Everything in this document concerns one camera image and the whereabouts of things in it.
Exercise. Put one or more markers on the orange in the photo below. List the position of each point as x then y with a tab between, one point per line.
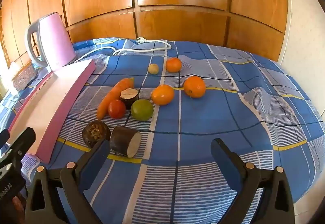
194	86
162	94

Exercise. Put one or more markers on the carrot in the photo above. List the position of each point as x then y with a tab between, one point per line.
111	98

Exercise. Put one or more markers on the blue plaid tablecloth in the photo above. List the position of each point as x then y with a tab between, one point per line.
203	117

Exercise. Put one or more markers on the dark halved passion fruit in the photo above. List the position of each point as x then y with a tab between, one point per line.
96	133

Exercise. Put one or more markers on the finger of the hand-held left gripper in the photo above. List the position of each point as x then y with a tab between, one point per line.
19	144

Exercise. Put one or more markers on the silver embossed tissue box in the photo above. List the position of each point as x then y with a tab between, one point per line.
24	76

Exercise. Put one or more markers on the small tangerine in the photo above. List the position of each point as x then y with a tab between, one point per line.
173	64

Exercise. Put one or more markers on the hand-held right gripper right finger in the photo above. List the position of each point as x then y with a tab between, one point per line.
223	156

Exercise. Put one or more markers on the red tomato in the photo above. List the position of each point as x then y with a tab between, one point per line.
116	109

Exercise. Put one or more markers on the green round fruit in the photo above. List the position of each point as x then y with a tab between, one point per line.
142	110

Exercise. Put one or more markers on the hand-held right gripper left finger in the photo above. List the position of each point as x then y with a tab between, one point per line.
99	153

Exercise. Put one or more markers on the pink shallow box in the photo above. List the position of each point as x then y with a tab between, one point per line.
73	92

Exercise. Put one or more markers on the small beige round fruit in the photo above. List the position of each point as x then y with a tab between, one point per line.
153	69

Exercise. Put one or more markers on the pink electric kettle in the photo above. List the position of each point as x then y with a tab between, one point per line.
55	41

